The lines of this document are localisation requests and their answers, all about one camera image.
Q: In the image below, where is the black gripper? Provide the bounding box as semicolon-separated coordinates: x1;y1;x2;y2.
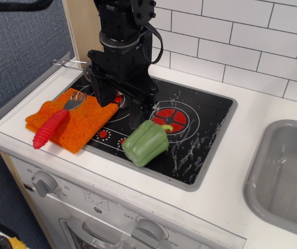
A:
88;31;158;129

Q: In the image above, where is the silver metal pot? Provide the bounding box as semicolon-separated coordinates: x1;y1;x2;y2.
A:
51;59;93;83

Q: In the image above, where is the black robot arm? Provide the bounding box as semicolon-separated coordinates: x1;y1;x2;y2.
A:
86;1;163;129

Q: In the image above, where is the green toy bell pepper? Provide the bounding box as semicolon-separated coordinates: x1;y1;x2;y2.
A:
121;120;173;167

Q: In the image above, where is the orange knitted cloth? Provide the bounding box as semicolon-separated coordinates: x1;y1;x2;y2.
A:
25;88;118;154

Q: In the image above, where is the black toy stovetop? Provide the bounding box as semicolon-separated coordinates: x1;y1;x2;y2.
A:
59;73;238;192

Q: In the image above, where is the wooden side panel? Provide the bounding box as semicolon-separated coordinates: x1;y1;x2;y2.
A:
62;0;103;68

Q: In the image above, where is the grey timer knob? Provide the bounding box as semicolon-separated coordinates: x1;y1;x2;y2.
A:
32;171;58;197

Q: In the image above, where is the grey oven knob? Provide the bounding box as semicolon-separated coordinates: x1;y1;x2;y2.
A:
131;219;165;248

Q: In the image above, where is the grey sink basin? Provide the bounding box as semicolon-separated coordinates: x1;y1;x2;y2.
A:
244;120;297;234

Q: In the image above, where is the yellow black object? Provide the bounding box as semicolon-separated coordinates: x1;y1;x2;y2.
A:
0;217;26;249

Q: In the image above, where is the fork with red handle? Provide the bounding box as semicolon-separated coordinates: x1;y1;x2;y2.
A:
33;91;87;149

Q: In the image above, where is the oven door handle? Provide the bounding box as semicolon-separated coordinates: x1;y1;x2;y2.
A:
66;216;132;248

